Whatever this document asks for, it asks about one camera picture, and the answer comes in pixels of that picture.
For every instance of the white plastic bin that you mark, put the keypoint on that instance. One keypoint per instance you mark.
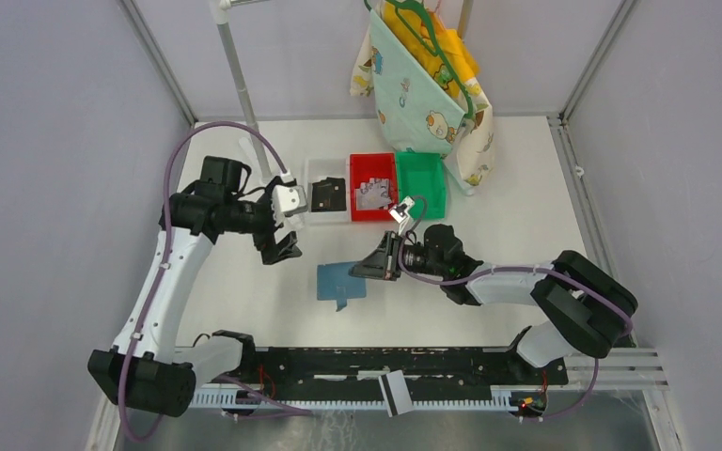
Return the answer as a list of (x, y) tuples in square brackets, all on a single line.
[(317, 169)]

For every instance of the white magnetic stripe card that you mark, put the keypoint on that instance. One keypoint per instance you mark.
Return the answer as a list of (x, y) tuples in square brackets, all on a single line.
[(397, 398)]

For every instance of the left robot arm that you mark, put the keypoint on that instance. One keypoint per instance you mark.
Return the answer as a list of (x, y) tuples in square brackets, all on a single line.
[(143, 370)]

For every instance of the blue card holder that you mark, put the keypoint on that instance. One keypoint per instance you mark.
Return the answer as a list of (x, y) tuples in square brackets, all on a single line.
[(335, 284)]

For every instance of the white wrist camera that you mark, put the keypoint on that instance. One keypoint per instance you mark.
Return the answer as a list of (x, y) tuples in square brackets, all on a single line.
[(401, 213), (295, 217)]

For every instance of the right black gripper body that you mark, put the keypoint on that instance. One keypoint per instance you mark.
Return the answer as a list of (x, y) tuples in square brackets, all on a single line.
[(415, 259)]

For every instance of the green plastic bin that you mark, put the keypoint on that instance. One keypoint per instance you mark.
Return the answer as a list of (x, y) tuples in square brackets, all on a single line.
[(422, 174)]

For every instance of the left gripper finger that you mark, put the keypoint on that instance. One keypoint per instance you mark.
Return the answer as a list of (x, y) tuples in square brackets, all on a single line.
[(278, 192), (273, 252)]

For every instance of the black cards in white bin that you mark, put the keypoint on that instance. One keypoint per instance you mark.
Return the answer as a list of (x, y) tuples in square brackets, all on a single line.
[(328, 195)]

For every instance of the white slotted cable duct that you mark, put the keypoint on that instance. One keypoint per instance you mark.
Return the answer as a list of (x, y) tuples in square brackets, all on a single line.
[(227, 397)]

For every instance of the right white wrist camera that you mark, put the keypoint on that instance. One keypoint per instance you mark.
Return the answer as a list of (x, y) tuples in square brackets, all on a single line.
[(401, 213)]

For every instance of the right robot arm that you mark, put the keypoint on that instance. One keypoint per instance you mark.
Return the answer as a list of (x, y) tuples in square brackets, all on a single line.
[(586, 310)]

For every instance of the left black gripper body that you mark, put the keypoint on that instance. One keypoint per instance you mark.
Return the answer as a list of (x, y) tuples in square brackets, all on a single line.
[(254, 218)]

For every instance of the red plastic bin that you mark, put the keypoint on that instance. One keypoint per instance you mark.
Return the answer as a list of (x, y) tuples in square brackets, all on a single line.
[(364, 166)]

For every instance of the white clothes rack stand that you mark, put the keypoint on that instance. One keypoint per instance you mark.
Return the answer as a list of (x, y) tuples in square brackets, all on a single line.
[(250, 144)]

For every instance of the yellow garment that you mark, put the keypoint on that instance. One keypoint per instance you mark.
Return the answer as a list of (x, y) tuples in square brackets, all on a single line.
[(435, 52)]

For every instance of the credit cards in red bin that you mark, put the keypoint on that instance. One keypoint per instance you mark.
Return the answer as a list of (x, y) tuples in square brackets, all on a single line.
[(374, 194)]

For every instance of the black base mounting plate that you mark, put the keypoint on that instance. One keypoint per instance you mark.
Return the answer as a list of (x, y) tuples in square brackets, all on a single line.
[(352, 374)]

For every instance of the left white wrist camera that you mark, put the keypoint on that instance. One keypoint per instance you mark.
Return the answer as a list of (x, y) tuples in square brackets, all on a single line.
[(295, 217)]

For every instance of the mint cartoon print cloth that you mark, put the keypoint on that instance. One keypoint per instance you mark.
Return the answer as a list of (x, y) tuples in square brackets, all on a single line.
[(467, 152)]

